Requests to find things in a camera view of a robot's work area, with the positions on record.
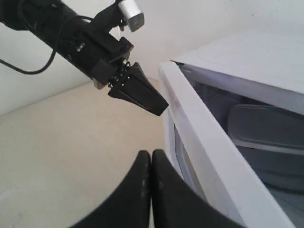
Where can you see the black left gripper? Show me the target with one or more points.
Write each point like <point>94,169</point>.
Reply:
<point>103,58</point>

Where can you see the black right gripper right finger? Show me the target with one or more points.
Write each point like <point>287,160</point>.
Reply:
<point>176,205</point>

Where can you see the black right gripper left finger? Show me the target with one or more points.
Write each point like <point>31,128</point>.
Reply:
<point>128,206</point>

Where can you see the white microwave door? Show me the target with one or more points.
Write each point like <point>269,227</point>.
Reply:
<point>227,180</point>

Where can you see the clear plastic food container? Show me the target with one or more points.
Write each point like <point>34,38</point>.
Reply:
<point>267,133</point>

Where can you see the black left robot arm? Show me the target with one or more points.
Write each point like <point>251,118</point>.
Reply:
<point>49,21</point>

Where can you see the white microwave oven body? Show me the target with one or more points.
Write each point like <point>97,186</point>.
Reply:
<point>250,68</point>

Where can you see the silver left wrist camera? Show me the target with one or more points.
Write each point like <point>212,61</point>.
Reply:
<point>132,14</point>

